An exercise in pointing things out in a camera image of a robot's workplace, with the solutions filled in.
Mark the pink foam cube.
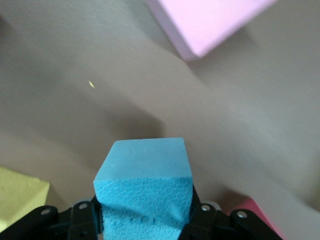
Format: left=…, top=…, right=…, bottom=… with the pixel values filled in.
left=144, top=0, right=278, bottom=63

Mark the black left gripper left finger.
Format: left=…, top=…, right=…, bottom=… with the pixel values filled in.
left=0, top=197, right=105, bottom=240

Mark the blue foam cube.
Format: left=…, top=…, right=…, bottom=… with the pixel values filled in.
left=93, top=137, right=195, bottom=240

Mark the red foam cube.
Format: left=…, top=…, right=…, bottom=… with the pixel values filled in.
left=226, top=197, right=286, bottom=240

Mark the yellow foam cube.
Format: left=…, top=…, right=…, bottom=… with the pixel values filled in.
left=0, top=166, right=51, bottom=231

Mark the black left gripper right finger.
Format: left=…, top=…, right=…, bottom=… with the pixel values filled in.
left=179, top=189, right=283, bottom=240

